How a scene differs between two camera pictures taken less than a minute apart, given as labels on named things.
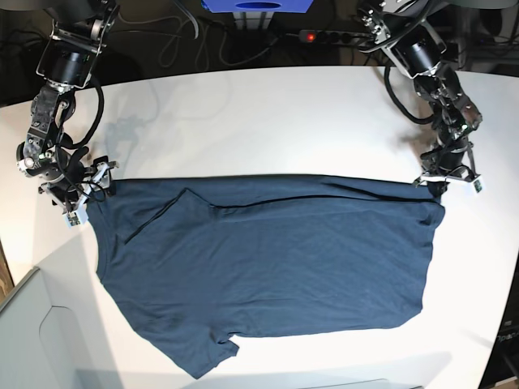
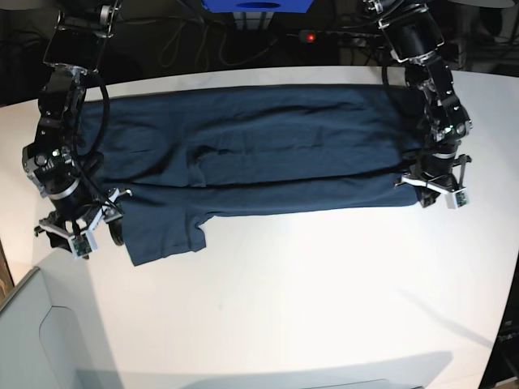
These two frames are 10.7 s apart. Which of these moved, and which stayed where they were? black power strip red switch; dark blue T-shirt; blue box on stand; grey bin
Moved: dark blue T-shirt
Stayed: black power strip red switch; blue box on stand; grey bin
